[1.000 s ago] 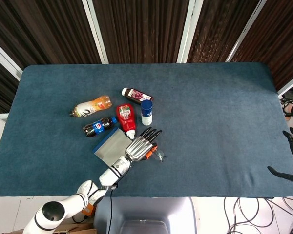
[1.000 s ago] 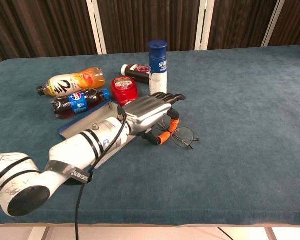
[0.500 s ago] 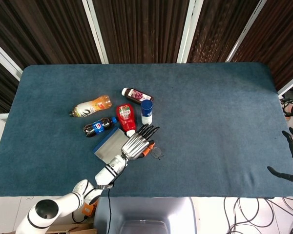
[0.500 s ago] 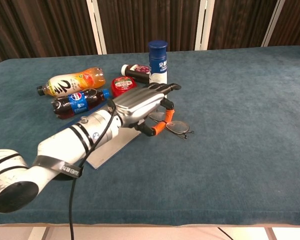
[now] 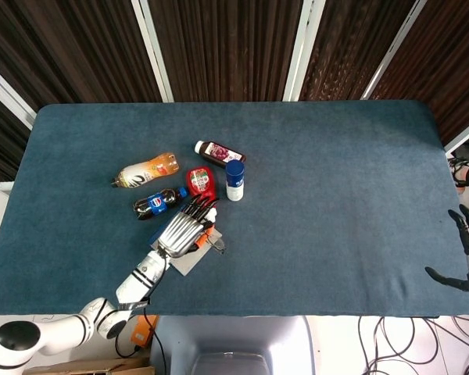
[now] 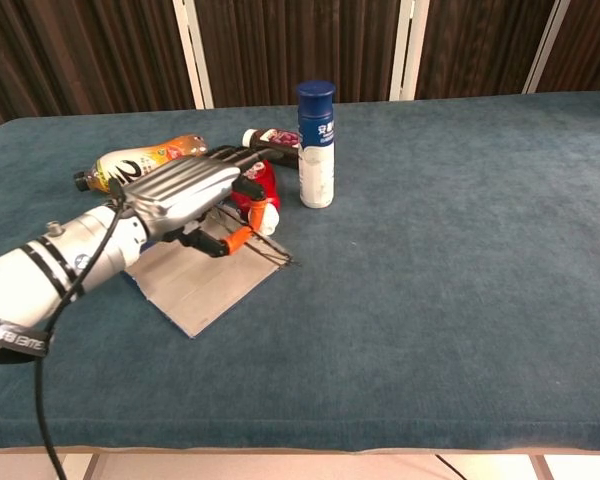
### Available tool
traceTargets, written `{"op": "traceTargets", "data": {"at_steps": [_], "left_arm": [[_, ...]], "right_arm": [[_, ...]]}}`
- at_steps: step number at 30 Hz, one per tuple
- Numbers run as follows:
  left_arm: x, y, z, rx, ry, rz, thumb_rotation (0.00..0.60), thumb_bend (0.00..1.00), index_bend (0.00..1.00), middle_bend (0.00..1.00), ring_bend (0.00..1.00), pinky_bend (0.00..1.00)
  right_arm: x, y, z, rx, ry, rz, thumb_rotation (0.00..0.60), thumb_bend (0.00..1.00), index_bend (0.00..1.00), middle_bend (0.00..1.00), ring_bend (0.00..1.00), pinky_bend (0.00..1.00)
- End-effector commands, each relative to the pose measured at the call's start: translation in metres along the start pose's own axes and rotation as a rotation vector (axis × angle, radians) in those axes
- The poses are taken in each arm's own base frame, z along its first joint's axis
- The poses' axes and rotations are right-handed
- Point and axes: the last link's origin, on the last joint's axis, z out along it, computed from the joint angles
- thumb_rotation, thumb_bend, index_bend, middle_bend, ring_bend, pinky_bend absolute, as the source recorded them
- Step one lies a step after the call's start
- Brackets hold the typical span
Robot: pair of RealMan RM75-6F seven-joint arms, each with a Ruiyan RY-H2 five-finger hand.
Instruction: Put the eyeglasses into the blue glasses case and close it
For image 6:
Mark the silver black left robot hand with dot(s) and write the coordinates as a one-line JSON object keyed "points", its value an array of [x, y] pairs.
{"points": [[180, 192]]}

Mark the grey fabric pouch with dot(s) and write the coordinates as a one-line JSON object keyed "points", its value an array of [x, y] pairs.
{"points": [[205, 290]]}

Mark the eyeglasses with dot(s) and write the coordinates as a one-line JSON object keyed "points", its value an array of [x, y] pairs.
{"points": [[272, 252]]}

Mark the orange tea bottle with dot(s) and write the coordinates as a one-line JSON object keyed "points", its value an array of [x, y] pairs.
{"points": [[130, 165]]}

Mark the red ketchup bottle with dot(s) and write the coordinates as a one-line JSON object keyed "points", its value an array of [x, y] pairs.
{"points": [[269, 187]]}

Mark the dark juice bottle purple label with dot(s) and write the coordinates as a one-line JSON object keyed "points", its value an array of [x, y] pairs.
{"points": [[275, 140]]}

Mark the blue white cylinder bottle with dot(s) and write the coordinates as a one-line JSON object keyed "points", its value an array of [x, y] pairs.
{"points": [[316, 160]]}

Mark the blue table cloth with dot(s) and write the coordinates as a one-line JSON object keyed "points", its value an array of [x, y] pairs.
{"points": [[430, 275]]}

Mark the grey table leg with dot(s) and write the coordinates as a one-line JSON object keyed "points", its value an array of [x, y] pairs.
{"points": [[91, 467], [542, 467]]}

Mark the white partition post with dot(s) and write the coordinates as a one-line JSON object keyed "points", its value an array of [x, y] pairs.
{"points": [[410, 50], [192, 50], [545, 50]]}

